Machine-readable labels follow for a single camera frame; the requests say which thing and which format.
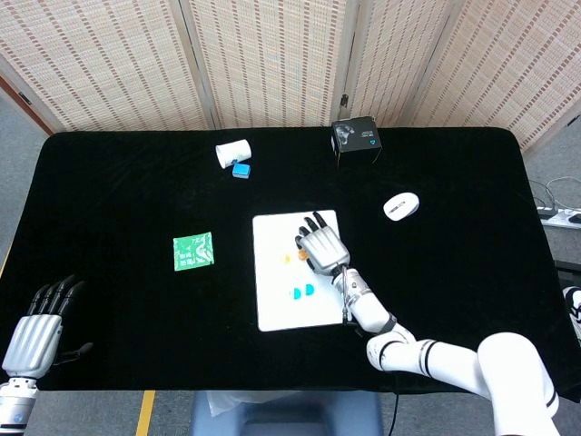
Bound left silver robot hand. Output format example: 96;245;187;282
2;273;94;379

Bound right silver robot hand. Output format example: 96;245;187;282
293;211;350;276

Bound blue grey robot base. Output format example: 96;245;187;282
190;390;385;436

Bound white rectangular board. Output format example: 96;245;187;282
251;209;354;332

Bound white computer mouse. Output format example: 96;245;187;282
382;192;420;223

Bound black cardboard box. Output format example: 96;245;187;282
330;115;382;168

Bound green tea sachet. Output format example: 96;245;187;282
172;231;214;273

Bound white paper cup blue flower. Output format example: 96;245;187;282
214;139;253;171

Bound black velvet tablecloth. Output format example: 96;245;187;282
0;126;568;401

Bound woven bamboo folding screen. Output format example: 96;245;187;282
0;0;581;154

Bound white power strip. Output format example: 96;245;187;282
537;206;581;230

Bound white black robot part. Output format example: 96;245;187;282
562;286;581;346

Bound grey floor cables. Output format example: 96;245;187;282
528;176;581;210

